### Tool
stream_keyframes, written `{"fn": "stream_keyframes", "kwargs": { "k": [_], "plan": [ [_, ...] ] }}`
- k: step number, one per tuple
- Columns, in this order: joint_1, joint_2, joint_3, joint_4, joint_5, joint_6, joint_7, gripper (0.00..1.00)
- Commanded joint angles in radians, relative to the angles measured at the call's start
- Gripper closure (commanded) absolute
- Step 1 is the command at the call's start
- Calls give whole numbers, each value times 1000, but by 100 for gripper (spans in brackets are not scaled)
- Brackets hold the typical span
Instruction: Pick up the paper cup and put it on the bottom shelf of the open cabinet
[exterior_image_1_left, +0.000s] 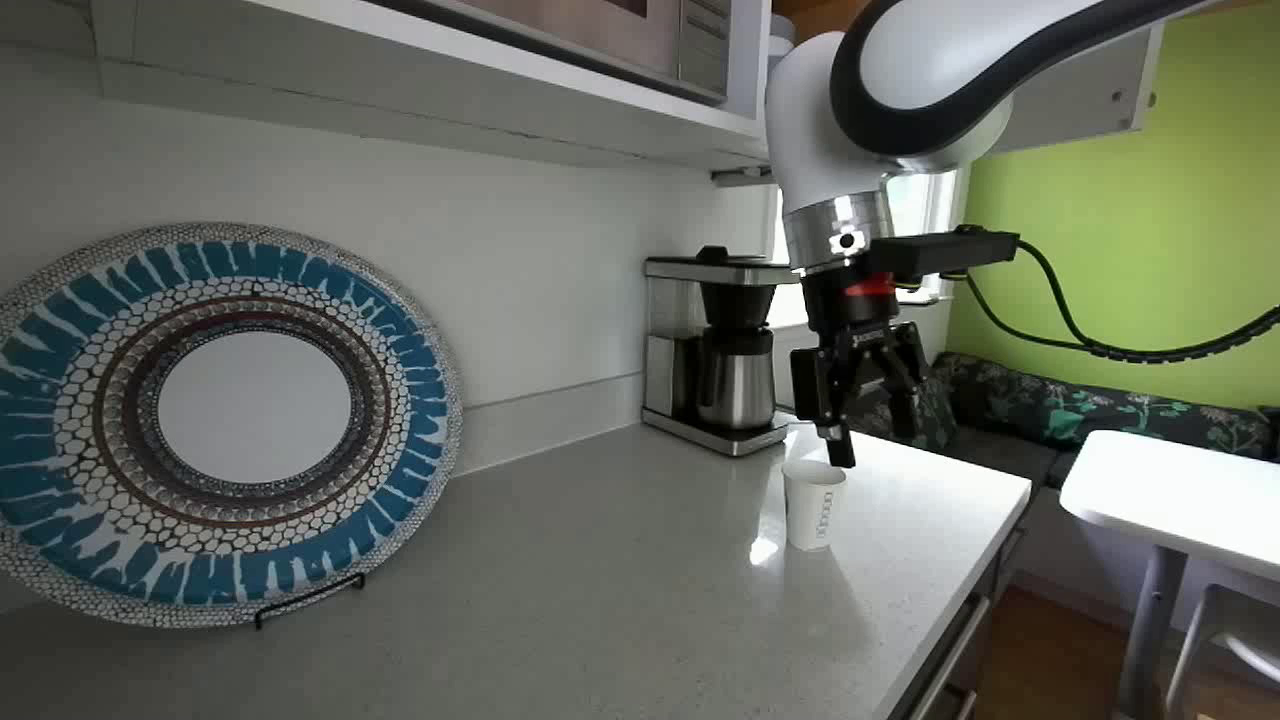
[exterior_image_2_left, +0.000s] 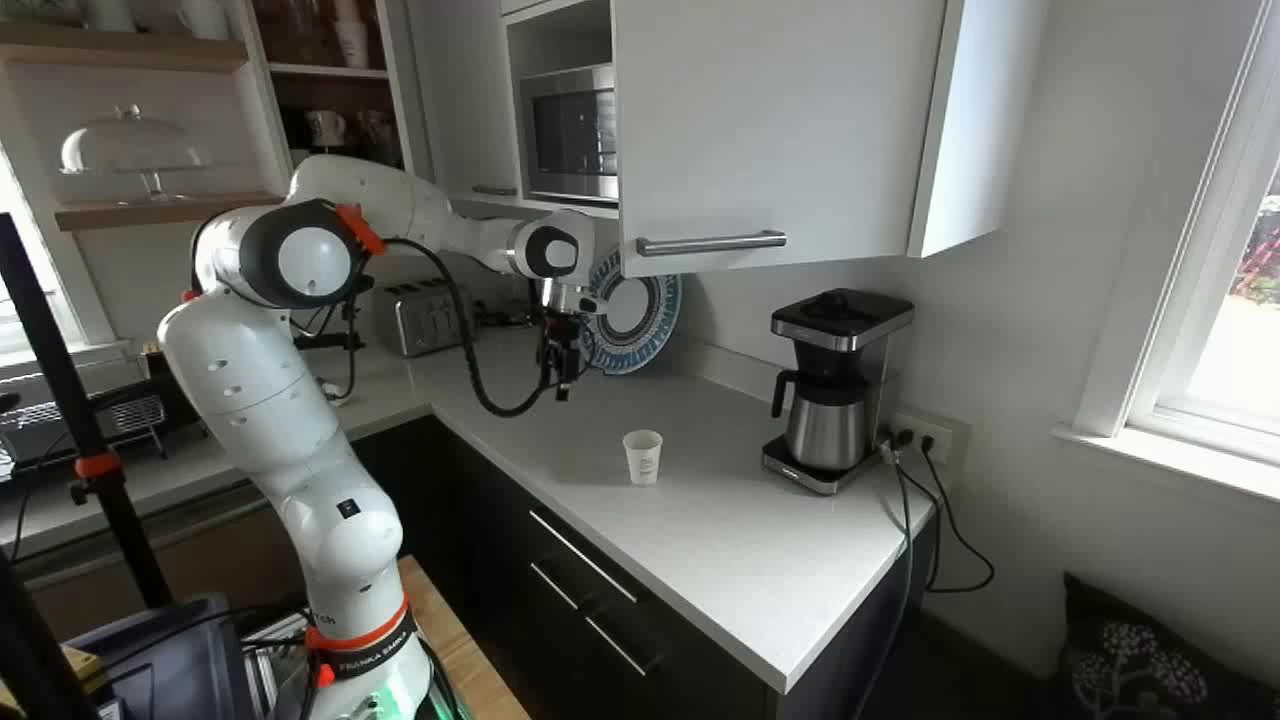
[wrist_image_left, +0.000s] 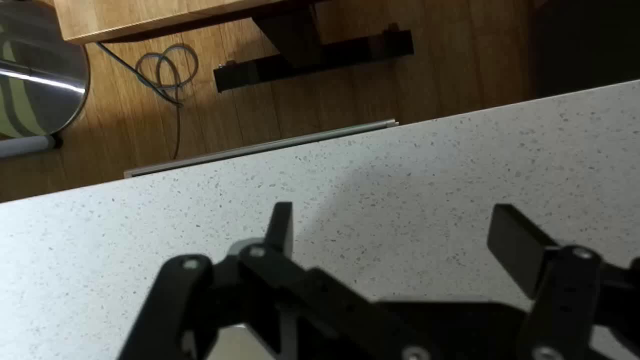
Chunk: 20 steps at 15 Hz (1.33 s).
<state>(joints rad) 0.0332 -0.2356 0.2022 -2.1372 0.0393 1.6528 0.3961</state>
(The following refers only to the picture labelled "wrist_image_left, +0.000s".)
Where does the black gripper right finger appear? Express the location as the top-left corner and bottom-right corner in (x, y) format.
(485, 204), (640, 360)

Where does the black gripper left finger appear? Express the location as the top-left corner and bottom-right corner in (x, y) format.
(117, 199), (427, 360)

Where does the black table base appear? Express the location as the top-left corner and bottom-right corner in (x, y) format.
(213, 0), (415, 94)

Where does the white pole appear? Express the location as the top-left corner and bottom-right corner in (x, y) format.
(0, 131), (63, 159)

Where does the wooden table top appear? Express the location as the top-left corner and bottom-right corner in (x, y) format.
(52, 0), (316, 45)

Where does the round shiny metal lid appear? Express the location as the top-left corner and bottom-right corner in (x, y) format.
(0, 0), (92, 139)

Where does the thin grey floor cable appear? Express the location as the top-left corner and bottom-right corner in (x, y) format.
(98, 42), (200, 162)

